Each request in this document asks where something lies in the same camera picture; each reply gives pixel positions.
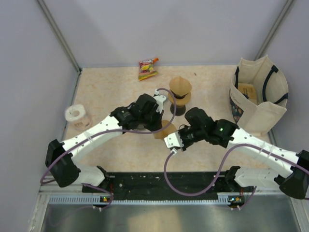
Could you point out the cream canvas tote bag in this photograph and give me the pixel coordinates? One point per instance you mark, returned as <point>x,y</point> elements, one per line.
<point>272,95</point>

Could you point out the grey slotted cable duct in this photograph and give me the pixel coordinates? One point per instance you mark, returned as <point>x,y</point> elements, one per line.
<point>79,199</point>

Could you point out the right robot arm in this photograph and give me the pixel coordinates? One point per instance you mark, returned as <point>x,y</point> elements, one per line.
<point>287,170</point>

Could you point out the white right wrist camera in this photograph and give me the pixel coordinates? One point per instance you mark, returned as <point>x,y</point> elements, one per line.
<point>174,142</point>

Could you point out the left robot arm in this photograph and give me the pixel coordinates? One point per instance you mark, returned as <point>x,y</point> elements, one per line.
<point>63,158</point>

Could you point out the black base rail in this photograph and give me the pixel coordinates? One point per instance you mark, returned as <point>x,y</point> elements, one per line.
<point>153,187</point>

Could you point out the black tumbler with red lid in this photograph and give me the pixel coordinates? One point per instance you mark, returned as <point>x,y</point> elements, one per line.
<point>178,110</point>

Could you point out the blue glass dripper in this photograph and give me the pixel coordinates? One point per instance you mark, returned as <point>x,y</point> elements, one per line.
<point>179,96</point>

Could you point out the brown box in bag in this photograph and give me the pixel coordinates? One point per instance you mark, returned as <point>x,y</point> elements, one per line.
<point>248,90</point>

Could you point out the brown paper coffee filter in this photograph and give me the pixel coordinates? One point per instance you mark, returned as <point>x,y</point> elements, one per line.
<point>180,86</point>

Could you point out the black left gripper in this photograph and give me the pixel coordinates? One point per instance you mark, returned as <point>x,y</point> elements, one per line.
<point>158,124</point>

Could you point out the white toilet paper roll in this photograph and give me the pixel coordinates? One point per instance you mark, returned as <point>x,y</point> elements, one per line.
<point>78,117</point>

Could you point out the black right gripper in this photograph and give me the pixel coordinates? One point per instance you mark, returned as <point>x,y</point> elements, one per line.
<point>186,146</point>

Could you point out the colourful snack packet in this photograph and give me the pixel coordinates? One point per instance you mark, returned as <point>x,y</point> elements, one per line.
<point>146,69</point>

